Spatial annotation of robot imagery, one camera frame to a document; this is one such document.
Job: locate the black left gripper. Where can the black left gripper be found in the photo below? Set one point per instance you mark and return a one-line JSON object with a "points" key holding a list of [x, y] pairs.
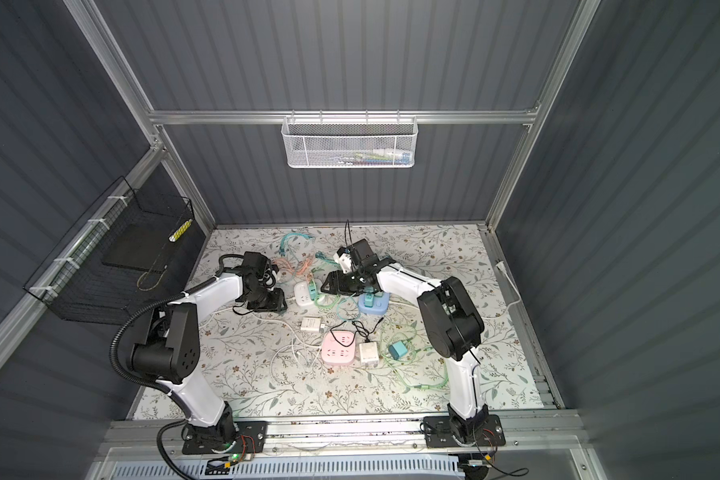
{"points": [[275, 304]]}

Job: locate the teal charger plug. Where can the teal charger plug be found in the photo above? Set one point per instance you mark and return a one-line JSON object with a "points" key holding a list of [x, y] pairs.
{"points": [[397, 350]]}

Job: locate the white wire basket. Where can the white wire basket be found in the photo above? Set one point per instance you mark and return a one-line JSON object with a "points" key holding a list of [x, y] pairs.
{"points": [[362, 145]]}

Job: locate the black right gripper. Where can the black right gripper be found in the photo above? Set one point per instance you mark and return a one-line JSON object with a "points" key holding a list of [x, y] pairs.
{"points": [[338, 284]]}

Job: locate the black corrugated conduit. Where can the black corrugated conduit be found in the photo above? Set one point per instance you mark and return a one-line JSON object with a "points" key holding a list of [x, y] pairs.
{"points": [[118, 354]]}

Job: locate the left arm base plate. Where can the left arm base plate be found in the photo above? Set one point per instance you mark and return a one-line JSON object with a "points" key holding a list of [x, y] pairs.
{"points": [[243, 437]]}

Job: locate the blue power strip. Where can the blue power strip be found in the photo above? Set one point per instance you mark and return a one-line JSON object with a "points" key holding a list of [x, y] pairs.
{"points": [[376, 304]]}

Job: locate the pink power strip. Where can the pink power strip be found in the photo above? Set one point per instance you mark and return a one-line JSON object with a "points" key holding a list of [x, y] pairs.
{"points": [[338, 348]]}

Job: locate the black wire basket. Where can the black wire basket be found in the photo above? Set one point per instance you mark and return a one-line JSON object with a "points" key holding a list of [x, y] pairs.
{"points": [[121, 259]]}

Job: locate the white charger plug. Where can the white charger plug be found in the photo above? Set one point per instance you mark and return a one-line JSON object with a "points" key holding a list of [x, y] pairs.
{"points": [[369, 353], [311, 324]]}

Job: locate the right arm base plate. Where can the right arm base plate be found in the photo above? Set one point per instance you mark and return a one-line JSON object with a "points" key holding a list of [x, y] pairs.
{"points": [[444, 432]]}

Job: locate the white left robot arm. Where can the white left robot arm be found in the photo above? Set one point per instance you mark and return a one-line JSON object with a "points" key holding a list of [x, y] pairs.
{"points": [[166, 351]]}

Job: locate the yellow marker pen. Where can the yellow marker pen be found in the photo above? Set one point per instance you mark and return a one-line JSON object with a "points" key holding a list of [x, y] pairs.
{"points": [[179, 231]]}

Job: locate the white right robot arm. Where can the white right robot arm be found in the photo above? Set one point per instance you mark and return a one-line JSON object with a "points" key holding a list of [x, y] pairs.
{"points": [[452, 323]]}

